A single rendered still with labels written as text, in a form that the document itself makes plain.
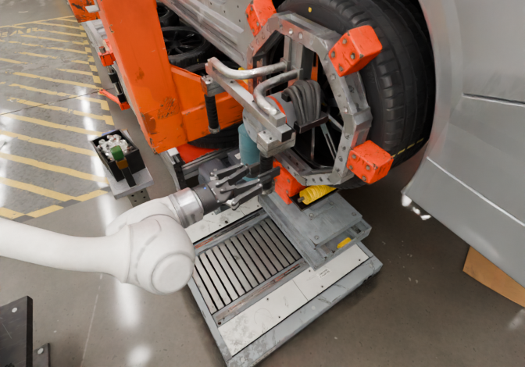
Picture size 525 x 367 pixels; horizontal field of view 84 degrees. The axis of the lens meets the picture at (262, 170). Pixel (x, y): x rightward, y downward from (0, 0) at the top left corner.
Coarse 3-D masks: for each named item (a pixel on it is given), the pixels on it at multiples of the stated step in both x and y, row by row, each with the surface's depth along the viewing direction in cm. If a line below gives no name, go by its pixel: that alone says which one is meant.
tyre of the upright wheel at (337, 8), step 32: (288, 0) 90; (320, 0) 79; (352, 0) 77; (384, 0) 79; (384, 32) 73; (416, 32) 76; (384, 64) 71; (416, 64) 75; (384, 96) 73; (416, 96) 77; (384, 128) 77; (416, 128) 82
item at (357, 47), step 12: (348, 36) 65; (360, 36) 65; (372, 36) 67; (336, 48) 69; (348, 48) 66; (360, 48) 65; (372, 48) 66; (336, 60) 71; (348, 60) 68; (360, 60) 66; (348, 72) 71
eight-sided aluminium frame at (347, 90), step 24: (288, 24) 81; (312, 24) 79; (264, 48) 103; (312, 48) 76; (336, 72) 73; (264, 96) 119; (336, 96) 76; (360, 96) 75; (360, 120) 74; (288, 168) 115; (336, 168) 88
